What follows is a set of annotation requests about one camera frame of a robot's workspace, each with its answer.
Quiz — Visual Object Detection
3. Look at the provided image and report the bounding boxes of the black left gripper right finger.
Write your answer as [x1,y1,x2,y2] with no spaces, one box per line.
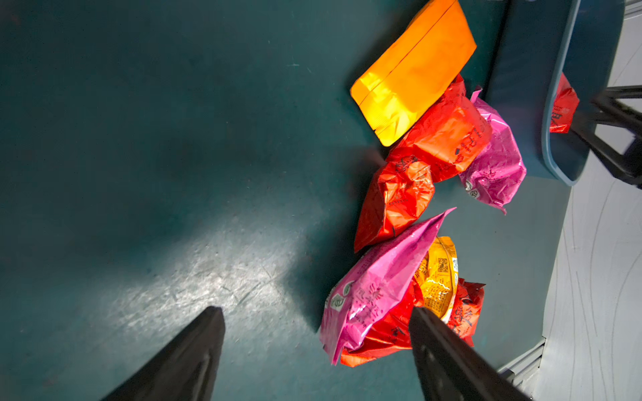
[409,307,528,400]

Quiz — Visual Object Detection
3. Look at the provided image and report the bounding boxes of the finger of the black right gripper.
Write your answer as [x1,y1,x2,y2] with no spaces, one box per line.
[571,85,641,188]

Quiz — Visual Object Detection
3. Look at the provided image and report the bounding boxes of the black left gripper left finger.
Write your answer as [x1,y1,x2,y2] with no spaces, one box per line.
[105,306,226,400]

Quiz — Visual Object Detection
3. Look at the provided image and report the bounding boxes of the yellow tea bag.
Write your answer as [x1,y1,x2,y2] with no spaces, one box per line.
[415,237,459,323]

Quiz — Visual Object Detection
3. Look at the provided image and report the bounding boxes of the blue plastic storage box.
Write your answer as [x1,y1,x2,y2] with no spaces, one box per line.
[485,1,625,186]

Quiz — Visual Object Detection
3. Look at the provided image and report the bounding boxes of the large pink tea bag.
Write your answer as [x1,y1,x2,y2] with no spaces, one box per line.
[319,208,454,366]

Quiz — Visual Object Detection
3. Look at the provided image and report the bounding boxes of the red orange tea bag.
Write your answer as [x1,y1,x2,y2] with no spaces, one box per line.
[386,75,493,183]

